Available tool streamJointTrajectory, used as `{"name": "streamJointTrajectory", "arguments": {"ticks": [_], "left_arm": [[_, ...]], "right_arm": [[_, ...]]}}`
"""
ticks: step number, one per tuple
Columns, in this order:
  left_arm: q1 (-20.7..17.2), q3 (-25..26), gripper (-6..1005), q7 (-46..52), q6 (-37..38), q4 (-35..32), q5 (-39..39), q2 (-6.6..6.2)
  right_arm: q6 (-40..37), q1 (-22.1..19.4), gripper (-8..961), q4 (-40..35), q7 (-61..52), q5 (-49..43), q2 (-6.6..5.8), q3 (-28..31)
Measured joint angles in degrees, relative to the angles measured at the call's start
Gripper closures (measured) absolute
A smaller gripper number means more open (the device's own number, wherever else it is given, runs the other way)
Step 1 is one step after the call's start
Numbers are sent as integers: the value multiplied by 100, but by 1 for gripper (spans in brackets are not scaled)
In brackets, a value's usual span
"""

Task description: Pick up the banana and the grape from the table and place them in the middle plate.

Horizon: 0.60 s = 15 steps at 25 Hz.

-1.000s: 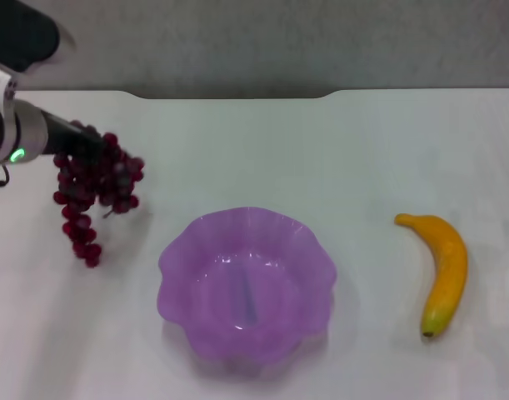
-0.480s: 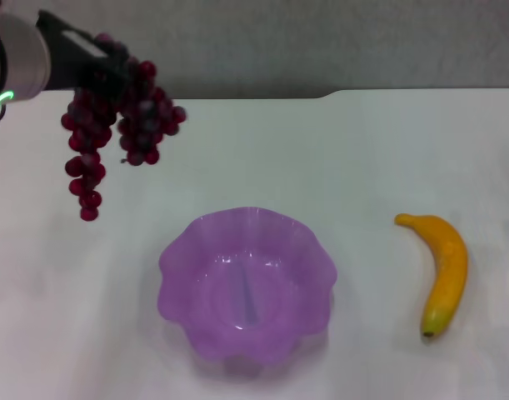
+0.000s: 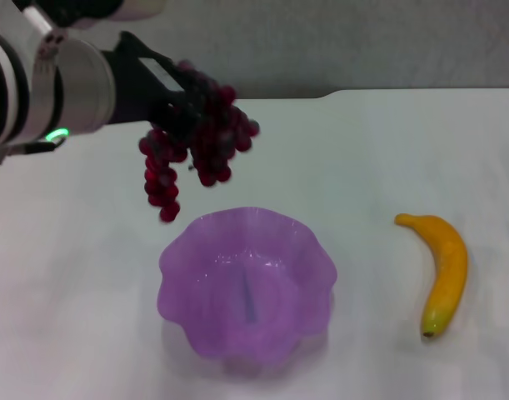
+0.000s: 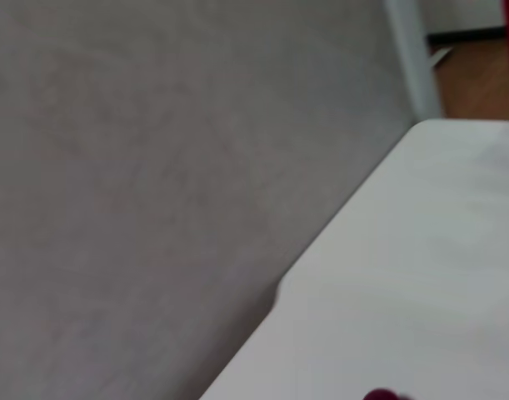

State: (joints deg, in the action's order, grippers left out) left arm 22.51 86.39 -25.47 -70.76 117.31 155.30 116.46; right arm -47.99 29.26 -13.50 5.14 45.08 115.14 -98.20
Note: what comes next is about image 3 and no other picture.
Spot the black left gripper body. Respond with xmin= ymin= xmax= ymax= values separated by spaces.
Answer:
xmin=98 ymin=30 xmax=187 ymax=125

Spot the dark red grape bunch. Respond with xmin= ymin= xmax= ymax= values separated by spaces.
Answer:
xmin=137 ymin=60 xmax=261 ymax=224

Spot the yellow banana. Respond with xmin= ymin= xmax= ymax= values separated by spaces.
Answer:
xmin=394 ymin=212 xmax=469 ymax=339

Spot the purple scalloped plastic bowl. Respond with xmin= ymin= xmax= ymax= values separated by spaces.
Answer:
xmin=156 ymin=205 xmax=338 ymax=378

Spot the silver camera mount bracket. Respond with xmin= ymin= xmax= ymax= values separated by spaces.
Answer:
xmin=22 ymin=5 xmax=66 ymax=58

